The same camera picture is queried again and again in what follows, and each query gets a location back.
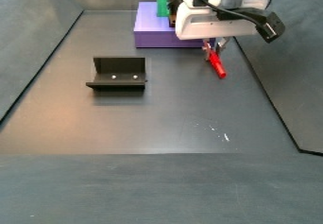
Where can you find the purple base board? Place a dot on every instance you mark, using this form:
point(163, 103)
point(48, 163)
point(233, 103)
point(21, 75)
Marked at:
point(152, 32)

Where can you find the red peg object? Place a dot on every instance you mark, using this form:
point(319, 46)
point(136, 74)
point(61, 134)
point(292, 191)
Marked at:
point(216, 64)

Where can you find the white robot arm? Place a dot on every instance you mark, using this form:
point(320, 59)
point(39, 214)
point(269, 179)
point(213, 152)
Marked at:
point(215, 20)

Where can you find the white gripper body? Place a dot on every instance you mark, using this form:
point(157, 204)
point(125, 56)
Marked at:
point(204, 19)

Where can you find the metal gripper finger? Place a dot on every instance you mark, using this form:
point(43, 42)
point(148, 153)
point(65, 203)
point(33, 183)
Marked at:
point(221, 44)
point(205, 49)

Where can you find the black angle bracket holder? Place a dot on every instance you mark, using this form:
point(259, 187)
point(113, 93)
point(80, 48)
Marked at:
point(119, 72)

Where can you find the green left block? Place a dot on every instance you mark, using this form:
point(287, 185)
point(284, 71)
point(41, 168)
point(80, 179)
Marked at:
point(161, 8)

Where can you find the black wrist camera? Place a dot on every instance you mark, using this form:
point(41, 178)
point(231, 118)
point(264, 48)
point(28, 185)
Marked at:
point(271, 26)

